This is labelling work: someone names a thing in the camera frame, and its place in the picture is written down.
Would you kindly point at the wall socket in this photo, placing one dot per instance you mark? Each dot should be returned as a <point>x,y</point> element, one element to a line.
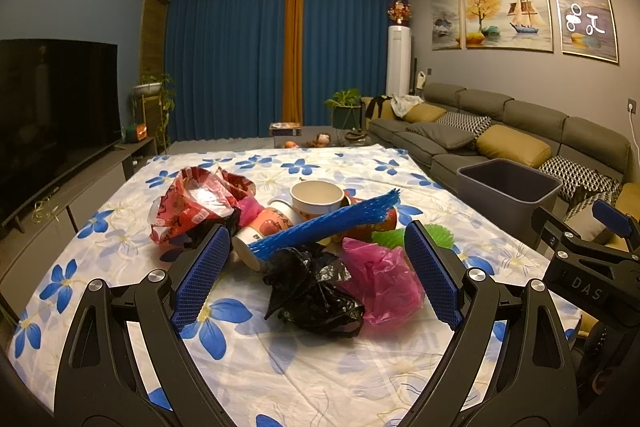
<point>632,106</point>

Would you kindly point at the flower decoration on conditioner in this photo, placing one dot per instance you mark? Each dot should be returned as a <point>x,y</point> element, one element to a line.
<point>400,12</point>

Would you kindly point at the black plastic bag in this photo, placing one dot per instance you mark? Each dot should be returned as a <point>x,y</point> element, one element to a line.
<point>304,292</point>

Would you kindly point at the orange curtain strip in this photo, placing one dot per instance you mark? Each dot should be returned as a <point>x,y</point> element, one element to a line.
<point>292,80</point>

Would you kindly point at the potted green floor plant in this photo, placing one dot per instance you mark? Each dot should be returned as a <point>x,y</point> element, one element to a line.
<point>345,109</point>

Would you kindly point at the white standing air conditioner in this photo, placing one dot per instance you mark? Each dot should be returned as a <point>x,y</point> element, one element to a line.
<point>398,60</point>

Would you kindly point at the patterned cushion far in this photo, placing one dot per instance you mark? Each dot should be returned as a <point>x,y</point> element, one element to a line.
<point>474,124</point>

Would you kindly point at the grey trash bin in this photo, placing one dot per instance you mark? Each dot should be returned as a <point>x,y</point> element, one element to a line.
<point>507,194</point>

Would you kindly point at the white paper cup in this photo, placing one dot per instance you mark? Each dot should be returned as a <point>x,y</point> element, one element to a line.
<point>316,198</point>

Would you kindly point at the patterned cushion near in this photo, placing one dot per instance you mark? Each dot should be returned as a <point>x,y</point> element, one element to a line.
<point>573,175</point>

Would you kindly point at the yellow cushion far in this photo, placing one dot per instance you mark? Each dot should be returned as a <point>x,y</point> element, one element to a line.
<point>424,112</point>

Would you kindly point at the floral blue white tablecloth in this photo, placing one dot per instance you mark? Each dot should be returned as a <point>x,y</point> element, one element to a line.
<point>282,347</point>

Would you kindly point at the yellow cushion middle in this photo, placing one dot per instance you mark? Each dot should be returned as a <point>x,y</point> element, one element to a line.
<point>501,142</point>

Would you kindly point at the grey cushion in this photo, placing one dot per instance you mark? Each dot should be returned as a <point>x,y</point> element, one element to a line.
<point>449,138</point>

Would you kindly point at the orange printed paper cup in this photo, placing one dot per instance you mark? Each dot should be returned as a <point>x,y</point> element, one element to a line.
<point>276,217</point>

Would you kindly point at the red gold paper cup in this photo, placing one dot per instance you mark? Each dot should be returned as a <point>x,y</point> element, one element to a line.
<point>363,233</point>

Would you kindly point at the orange device on cabinet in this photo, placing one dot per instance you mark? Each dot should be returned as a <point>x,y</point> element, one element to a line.
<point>135,133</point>

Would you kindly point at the black television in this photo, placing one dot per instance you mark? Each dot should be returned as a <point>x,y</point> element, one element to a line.
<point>59,109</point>

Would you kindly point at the patterned cushion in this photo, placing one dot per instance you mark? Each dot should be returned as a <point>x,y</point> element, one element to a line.
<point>474,124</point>
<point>573,175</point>

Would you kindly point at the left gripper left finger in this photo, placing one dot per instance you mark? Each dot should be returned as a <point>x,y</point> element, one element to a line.
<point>99,383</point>

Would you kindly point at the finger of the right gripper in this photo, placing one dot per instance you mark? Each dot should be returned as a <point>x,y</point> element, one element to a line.
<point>550,229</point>
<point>614,220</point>

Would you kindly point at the yellow cushion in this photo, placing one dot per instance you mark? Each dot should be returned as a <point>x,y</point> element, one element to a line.
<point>501,142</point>
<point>424,112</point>

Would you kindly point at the box on coffee table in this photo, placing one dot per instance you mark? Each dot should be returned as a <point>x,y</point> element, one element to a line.
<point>285,129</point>

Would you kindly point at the pink plastic bag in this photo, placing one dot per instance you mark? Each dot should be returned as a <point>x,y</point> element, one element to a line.
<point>383,281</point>

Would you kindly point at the left landscape painting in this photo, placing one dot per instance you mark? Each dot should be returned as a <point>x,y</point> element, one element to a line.
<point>446,24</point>

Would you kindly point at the grey tv cabinet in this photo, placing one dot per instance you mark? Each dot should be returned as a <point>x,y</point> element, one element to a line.
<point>33,243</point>

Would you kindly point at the white cloth on sofa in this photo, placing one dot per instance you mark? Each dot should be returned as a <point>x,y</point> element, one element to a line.
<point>403,103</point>

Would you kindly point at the blue curtain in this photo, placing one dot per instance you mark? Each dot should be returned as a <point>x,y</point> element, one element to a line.
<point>226,58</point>

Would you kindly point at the middle sailboat tree painting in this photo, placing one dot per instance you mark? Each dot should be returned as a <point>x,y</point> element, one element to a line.
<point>523,25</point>

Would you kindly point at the red snack bag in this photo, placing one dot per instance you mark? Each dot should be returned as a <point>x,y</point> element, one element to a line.
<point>197,195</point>

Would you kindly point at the plant on wooden stand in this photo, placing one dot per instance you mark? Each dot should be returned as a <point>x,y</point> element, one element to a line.
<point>153,102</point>

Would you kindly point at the right painting with characters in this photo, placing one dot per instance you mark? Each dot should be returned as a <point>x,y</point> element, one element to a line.
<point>588,29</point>

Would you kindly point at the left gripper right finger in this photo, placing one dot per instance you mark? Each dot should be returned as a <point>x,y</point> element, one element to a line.
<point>533,383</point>

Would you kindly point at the grey sectional sofa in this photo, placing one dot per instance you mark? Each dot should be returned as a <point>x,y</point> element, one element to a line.
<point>574,138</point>

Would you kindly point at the blue foam net sleeve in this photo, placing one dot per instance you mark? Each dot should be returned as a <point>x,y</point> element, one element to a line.
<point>368,212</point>

